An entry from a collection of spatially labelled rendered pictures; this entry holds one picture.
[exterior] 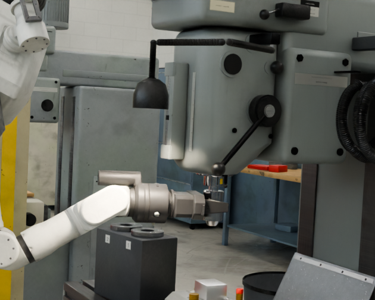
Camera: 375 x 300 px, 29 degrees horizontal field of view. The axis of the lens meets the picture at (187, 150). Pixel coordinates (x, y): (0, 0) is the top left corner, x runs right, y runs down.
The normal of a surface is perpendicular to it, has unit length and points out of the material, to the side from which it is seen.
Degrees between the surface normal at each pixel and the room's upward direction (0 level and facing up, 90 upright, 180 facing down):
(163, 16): 90
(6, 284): 90
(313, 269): 63
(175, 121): 90
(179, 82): 90
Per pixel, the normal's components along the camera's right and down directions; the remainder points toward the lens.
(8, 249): 0.27, -0.01
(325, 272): -0.76, -0.47
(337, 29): 0.48, 0.07
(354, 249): -0.88, -0.02
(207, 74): -0.37, 0.03
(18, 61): 0.59, -0.46
